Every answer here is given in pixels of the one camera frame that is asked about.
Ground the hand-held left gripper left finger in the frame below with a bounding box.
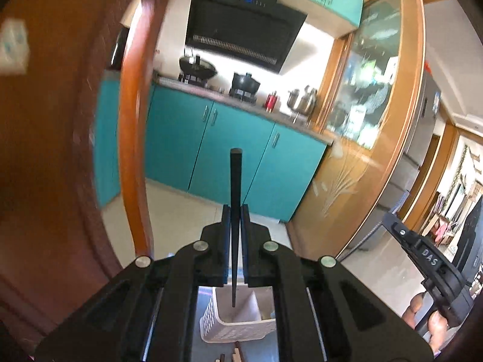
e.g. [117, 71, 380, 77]
[34, 204, 232, 362]

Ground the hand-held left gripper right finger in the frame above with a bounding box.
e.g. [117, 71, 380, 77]
[241, 204, 435, 362]

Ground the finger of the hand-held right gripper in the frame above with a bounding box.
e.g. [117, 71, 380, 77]
[382, 212, 475, 327]

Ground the black chopstick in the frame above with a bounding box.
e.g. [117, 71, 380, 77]
[229, 148, 243, 308]

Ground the white plastic utensil basket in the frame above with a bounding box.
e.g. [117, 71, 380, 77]
[199, 287, 278, 345]

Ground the person's right hand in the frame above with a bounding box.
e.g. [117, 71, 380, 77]
[401, 292, 454, 352]

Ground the black rounded object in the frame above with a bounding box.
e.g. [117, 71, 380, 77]
[452, 195, 483, 272]

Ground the silver refrigerator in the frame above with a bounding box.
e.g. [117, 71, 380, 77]
[360, 61, 442, 252]

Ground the steel pot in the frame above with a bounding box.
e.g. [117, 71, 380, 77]
[286, 88, 302, 111]

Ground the steel kettle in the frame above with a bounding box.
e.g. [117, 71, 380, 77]
[297, 85, 319, 119]

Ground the black cooking pot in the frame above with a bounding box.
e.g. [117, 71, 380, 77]
[230, 72, 262, 97]

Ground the gas stove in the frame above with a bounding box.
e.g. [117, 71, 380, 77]
[177, 71, 259, 105]

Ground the black wok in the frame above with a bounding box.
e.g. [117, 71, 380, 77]
[178, 47, 219, 78]

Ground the carved wooden chair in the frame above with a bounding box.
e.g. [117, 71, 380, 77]
[0, 0, 173, 362]

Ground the black range hood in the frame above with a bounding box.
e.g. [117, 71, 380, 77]
[184, 0, 309, 75]

